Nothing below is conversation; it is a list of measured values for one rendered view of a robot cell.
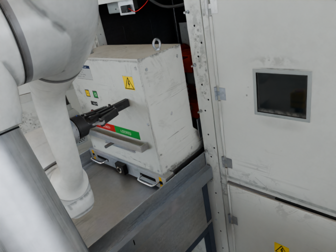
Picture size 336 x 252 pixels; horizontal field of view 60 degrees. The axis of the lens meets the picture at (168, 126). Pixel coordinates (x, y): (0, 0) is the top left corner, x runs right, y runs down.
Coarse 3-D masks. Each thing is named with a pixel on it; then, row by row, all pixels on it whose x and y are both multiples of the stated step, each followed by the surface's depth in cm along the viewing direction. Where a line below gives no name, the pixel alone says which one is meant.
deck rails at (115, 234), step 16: (80, 160) 147; (96, 160) 151; (192, 160) 123; (176, 176) 116; (192, 176) 124; (160, 192) 111; (144, 208) 106; (128, 224) 101; (96, 240) 92; (112, 240) 97
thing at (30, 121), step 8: (24, 88) 143; (72, 88) 151; (24, 96) 143; (72, 96) 154; (24, 104) 146; (32, 104) 147; (72, 104) 156; (24, 112) 147; (32, 112) 149; (80, 112) 159; (24, 120) 148; (32, 120) 150; (24, 128) 149; (32, 128) 151; (88, 136) 165; (80, 144) 165; (88, 144) 167; (80, 152) 163
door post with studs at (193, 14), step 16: (192, 0) 99; (192, 16) 102; (192, 32) 105; (192, 48) 108; (192, 64) 111; (208, 96) 112; (208, 112) 116; (208, 128) 120; (208, 144) 124; (208, 160) 129; (224, 224) 141; (224, 240) 146
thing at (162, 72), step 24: (96, 48) 135; (120, 48) 123; (144, 48) 113; (168, 48) 105; (144, 72) 99; (168, 72) 108; (168, 96) 110; (168, 120) 112; (168, 144) 115; (192, 144) 127; (168, 168) 117
